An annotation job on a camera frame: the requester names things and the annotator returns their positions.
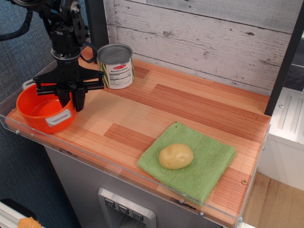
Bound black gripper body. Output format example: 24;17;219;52
33;59;104;95

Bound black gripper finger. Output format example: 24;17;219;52
73;89;86;112
58;91;70;107

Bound orange toy pot grey handles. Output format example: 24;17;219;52
16;79;76;133

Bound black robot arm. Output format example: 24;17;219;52
0;0;104;112

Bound green microfibre towel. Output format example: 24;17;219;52
137;122;236;205

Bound toy tin can white label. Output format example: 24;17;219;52
96;44;134;89

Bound clear acrylic table guard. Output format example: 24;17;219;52
2;51;270;228

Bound grey toy fridge cabinet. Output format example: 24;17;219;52
46;148;219;228

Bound yellow toy potato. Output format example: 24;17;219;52
159;143;194;170

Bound silver dispenser panel with buttons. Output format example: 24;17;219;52
98;188;157;228

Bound orange plush object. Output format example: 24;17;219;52
17;217;42;228

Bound white toy sink unit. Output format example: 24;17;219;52
257;88;304;190

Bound black left frame post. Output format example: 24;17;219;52
85;0;109;49

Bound black frame post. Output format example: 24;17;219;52
85;0;109;49
264;1;304;116

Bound black right frame post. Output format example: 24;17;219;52
264;1;304;116

